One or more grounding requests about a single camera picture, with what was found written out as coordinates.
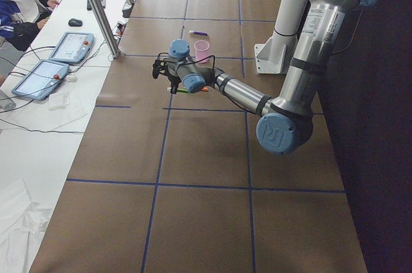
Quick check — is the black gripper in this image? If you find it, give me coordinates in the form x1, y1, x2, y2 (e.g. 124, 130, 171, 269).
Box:
169, 77, 180, 94

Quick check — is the green highlighter pen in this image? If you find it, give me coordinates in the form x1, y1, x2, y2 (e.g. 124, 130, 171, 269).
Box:
167, 88, 190, 93

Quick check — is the purple highlighter pen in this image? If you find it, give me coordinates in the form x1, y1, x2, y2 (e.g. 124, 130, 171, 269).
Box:
189, 30, 209, 36

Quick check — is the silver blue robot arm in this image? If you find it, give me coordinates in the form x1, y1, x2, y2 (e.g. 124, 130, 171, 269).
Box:
153, 0, 372, 155

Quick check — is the pink mesh pen holder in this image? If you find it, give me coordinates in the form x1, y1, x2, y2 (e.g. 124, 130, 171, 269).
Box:
194, 40, 210, 64

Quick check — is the upper blue teach pendant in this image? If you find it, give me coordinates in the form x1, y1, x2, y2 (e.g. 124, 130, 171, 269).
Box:
49, 32, 95, 64

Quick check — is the blue teach pendant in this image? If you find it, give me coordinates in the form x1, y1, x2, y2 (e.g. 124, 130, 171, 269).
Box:
12, 59, 70, 101
49, 32, 95, 64

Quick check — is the clear plastic bag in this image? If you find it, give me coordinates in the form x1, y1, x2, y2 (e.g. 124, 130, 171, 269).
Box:
48, 91, 87, 128

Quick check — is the black computer mouse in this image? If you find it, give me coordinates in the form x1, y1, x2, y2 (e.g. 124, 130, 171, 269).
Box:
68, 18, 83, 27

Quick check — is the lower blue teach pendant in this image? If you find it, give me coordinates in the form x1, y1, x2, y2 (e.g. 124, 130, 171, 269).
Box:
12, 59, 70, 101

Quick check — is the seated person blue jacket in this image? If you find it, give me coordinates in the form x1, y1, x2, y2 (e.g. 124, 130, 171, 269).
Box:
1, 0, 59, 52

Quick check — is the crumpled white plastic sheet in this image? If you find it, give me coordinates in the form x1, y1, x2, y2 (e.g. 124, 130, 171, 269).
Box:
1, 179, 52, 272

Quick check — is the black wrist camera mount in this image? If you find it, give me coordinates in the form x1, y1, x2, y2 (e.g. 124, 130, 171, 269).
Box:
152, 59, 169, 79

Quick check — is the black braided camera cable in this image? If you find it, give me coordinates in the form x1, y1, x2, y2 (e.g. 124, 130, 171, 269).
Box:
157, 52, 217, 70

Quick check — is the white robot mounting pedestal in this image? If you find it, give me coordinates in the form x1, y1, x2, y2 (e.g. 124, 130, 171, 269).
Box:
254, 0, 308, 74

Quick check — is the aluminium frame post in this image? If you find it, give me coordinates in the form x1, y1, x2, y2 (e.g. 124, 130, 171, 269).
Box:
89, 0, 120, 59

